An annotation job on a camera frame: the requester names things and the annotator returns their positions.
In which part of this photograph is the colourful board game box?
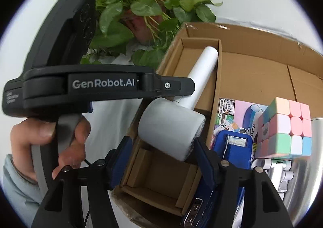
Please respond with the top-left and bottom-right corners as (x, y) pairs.
(211, 98), (267, 151)

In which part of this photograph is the grey table cloth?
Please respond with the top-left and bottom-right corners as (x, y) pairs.
(68, 98), (142, 168)

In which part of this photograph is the white power strip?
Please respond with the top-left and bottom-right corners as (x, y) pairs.
(251, 159), (294, 200)

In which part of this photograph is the silver metal tin can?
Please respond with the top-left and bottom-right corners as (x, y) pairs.
(283, 118), (322, 226)

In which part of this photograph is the green potted plant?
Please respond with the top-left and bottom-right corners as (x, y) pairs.
(82, 0), (216, 68)

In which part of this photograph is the person left hand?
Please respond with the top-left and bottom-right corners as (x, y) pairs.
(10, 114), (91, 182)

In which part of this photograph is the large cardboard box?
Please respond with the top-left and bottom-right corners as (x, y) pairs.
(112, 23), (322, 227)

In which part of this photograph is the pastel rubiks cube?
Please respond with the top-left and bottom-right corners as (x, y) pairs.
(255, 97), (312, 159)

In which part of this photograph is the blue stapler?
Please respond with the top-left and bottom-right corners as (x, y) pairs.
(183, 137), (247, 227)

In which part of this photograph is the white lint roller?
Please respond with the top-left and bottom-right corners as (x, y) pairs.
(138, 46), (218, 161)

